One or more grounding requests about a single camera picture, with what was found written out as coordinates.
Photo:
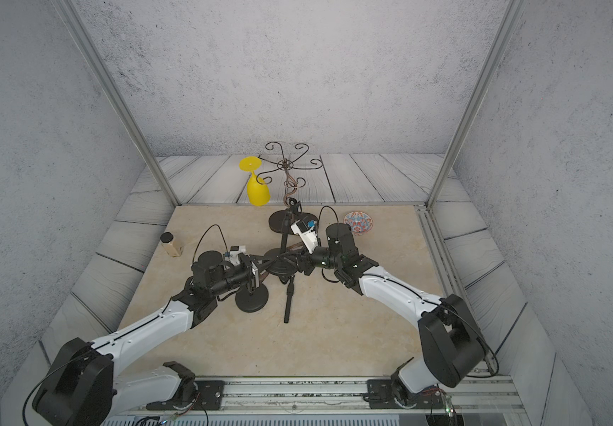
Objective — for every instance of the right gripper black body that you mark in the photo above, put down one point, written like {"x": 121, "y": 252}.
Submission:
{"x": 323, "y": 257}

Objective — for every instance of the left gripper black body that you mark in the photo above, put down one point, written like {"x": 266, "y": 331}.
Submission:
{"x": 234, "y": 278}

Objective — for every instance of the black round stand base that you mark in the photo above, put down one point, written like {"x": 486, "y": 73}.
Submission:
{"x": 281, "y": 263}

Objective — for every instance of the black microphone stand pole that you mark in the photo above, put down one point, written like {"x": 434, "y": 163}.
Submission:
{"x": 287, "y": 223}

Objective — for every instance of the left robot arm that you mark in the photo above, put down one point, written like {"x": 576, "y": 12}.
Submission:
{"x": 85, "y": 384}

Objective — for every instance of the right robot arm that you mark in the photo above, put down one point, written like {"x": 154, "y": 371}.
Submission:
{"x": 451, "y": 341}

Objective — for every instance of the spare black microphone pole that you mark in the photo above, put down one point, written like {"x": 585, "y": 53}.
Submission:
{"x": 290, "y": 290}

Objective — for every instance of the dark oval stand base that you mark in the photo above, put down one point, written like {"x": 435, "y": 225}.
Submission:
{"x": 277, "y": 220}

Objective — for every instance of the red blue patterned bowl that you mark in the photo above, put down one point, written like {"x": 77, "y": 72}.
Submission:
{"x": 359, "y": 221}

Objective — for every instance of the spice jar black lid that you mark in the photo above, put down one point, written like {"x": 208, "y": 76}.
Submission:
{"x": 171, "y": 244}

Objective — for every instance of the yellow plastic goblet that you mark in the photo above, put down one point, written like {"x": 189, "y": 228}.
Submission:
{"x": 257, "y": 189}

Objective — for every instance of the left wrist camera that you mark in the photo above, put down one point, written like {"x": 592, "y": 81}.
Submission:
{"x": 232, "y": 255}

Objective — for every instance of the scrolled wire holder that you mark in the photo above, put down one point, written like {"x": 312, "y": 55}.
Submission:
{"x": 286, "y": 166}

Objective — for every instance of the aluminium front rail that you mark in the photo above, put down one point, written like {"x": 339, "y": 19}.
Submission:
{"x": 476, "y": 396}

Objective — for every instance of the aluminium right corner post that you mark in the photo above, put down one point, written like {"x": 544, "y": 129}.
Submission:
{"x": 493, "y": 60}

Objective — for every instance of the aluminium corner post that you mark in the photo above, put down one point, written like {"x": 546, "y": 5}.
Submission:
{"x": 493, "y": 60}
{"x": 78, "y": 32}

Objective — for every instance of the aluminium left corner post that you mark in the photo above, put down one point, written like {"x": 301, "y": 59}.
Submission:
{"x": 78, "y": 32}

